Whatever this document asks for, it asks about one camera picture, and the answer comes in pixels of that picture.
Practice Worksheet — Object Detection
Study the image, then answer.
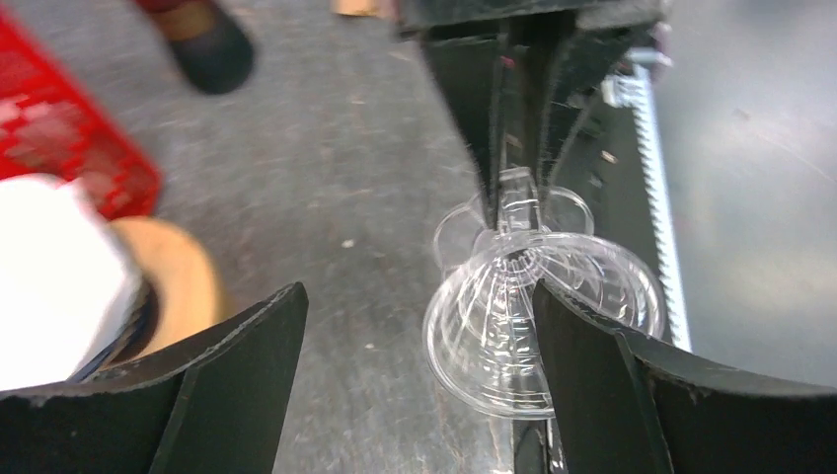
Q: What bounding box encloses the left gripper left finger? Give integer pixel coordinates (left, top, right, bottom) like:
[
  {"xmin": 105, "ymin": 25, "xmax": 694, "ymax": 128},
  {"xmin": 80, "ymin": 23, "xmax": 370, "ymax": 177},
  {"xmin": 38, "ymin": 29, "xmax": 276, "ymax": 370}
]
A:
[{"xmin": 1, "ymin": 282, "xmax": 309, "ymax": 473}]

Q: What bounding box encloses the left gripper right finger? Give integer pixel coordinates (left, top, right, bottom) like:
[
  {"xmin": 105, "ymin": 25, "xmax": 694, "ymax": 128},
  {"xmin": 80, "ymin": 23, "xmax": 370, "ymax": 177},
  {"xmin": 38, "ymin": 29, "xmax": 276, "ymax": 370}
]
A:
[{"xmin": 532, "ymin": 282, "xmax": 836, "ymax": 473}]

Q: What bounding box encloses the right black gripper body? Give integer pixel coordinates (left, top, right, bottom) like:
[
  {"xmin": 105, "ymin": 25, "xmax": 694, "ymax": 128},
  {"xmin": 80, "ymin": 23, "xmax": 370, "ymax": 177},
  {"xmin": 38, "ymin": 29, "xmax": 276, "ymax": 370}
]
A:
[{"xmin": 395, "ymin": 0, "xmax": 667, "ymax": 40}]

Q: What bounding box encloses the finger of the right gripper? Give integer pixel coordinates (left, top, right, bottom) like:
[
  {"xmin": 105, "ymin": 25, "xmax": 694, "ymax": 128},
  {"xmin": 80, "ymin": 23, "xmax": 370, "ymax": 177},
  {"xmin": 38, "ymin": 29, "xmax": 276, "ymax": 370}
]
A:
[
  {"xmin": 536, "ymin": 26, "xmax": 651, "ymax": 188},
  {"xmin": 421, "ymin": 37, "xmax": 501, "ymax": 226}
]

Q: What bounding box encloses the round wooden dripper holder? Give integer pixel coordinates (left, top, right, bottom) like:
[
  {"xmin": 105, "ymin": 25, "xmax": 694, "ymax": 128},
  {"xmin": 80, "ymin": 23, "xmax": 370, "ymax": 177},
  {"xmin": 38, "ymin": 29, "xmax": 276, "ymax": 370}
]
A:
[{"xmin": 111, "ymin": 216, "xmax": 233, "ymax": 365}]

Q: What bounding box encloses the clear glass dripper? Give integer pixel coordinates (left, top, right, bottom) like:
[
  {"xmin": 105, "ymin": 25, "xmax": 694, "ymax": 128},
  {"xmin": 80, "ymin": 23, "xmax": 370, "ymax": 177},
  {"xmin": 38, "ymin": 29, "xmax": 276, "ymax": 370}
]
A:
[{"xmin": 423, "ymin": 167, "xmax": 667, "ymax": 420}]

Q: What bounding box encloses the white paper coffee filter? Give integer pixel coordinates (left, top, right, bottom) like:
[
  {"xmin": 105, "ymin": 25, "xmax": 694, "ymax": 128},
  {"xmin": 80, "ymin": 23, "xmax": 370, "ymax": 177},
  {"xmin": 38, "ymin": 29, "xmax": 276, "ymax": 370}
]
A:
[{"xmin": 1, "ymin": 174, "xmax": 141, "ymax": 391}]

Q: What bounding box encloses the brown paper coffee filter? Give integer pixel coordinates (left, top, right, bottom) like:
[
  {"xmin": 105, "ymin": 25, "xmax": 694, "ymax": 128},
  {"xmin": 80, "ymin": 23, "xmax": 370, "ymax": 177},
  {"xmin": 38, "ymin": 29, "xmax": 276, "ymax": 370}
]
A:
[{"xmin": 331, "ymin": 0, "xmax": 398, "ymax": 19}]

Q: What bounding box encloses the dark red black cup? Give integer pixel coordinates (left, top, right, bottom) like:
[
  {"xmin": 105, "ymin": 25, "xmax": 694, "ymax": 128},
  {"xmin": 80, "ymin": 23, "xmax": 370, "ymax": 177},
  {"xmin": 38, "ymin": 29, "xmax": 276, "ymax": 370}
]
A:
[{"xmin": 134, "ymin": 0, "xmax": 256, "ymax": 95}]

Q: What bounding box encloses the red plastic shopping basket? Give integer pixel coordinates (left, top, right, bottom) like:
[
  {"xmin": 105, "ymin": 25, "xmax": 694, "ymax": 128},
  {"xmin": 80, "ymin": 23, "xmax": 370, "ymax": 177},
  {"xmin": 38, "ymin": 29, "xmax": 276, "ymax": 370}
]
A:
[{"xmin": 1, "ymin": 12, "xmax": 162, "ymax": 219}]

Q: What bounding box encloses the white slotted cable duct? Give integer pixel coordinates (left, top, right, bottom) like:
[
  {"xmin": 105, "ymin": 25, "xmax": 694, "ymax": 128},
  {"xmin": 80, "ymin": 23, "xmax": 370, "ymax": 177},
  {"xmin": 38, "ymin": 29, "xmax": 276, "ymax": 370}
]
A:
[{"xmin": 602, "ymin": 46, "xmax": 693, "ymax": 353}]

